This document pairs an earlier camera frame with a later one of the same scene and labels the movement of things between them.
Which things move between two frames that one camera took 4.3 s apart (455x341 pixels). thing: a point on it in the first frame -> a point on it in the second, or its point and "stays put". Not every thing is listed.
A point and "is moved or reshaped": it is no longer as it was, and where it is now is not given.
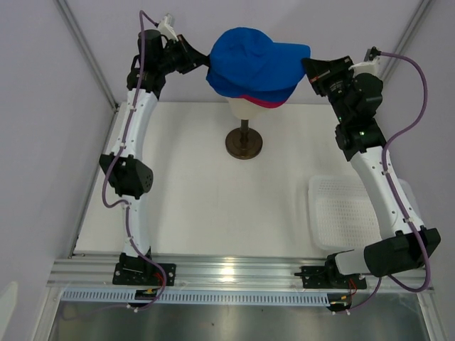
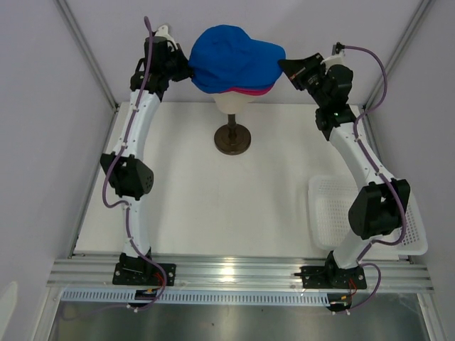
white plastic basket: [343, 213] stays put
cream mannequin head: [244, 143] -> [232, 138]
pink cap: [262, 103] -> [251, 91]
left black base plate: [141, 271] stays put
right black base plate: [321, 277] stays put
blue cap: [247, 59] is moved or reshaped
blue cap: [232, 89] -> [222, 81]
